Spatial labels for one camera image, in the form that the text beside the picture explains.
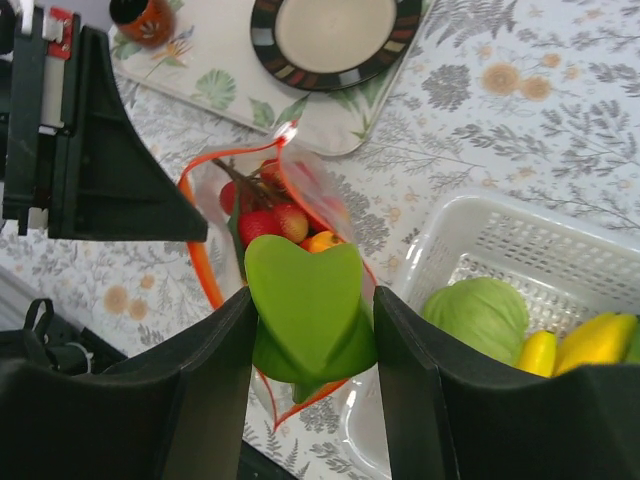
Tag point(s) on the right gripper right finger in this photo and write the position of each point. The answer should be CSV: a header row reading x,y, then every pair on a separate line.
x,y
451,412

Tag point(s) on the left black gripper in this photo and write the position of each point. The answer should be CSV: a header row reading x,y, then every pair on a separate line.
x,y
71,161

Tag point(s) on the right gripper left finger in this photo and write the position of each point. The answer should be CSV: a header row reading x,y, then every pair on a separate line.
x,y
175,411

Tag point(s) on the red lychee bunch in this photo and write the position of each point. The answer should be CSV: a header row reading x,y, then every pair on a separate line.
x,y
258,204

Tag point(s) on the green starfruit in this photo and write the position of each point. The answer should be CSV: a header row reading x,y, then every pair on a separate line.
x,y
315,325

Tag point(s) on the clear zip bag orange zipper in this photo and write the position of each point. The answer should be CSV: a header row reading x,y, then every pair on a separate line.
x,y
219,262

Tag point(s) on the red strawberry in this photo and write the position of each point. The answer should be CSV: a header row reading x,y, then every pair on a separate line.
x,y
320,242

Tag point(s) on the green cabbage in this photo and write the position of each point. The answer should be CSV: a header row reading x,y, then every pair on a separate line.
x,y
484,313

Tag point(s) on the small brown clay cup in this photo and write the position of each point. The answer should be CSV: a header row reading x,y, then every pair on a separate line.
x,y
149,23

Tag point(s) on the floral serving tray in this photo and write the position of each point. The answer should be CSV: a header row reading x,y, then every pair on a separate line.
x,y
210,63

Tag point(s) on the yellow banana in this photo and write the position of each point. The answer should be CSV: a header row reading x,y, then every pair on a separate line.
x,y
602,340

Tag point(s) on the white plastic basket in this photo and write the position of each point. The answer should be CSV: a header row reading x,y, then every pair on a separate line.
x,y
567,271

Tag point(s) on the striped rim ceramic plate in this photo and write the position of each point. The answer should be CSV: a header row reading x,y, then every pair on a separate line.
x,y
322,46

